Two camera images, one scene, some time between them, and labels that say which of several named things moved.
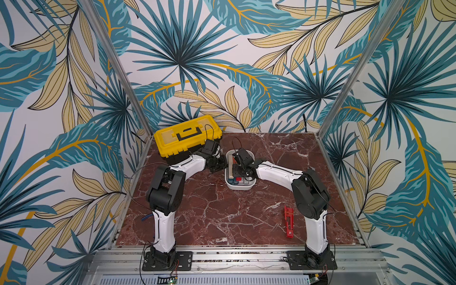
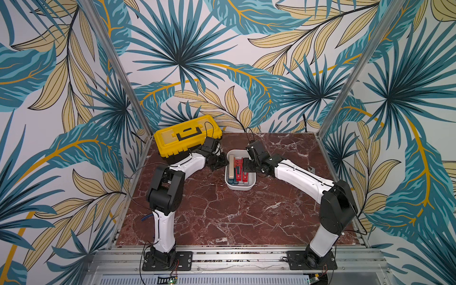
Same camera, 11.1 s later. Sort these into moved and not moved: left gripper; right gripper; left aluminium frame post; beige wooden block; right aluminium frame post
Moved: right gripper
Not moved: right aluminium frame post; beige wooden block; left aluminium frame post; left gripper
